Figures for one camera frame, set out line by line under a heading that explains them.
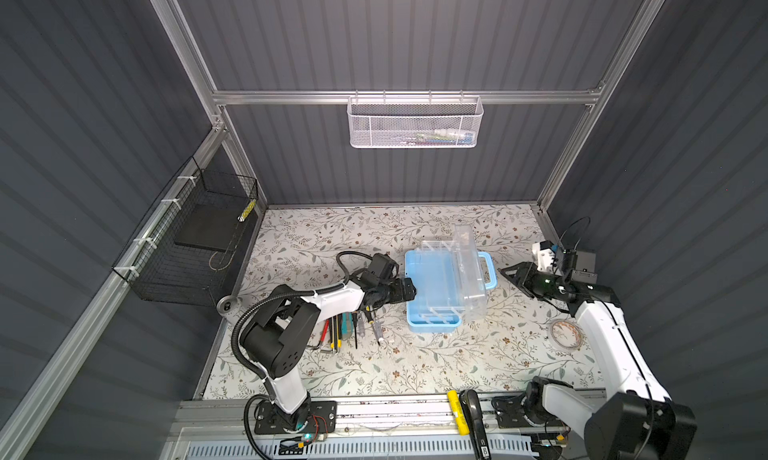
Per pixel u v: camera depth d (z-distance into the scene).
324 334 0.88
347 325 0.88
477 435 0.70
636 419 0.40
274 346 0.47
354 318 0.89
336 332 0.87
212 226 0.73
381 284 0.73
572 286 0.58
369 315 0.91
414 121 1.24
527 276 0.70
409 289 0.84
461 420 0.72
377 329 0.88
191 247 0.73
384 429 0.73
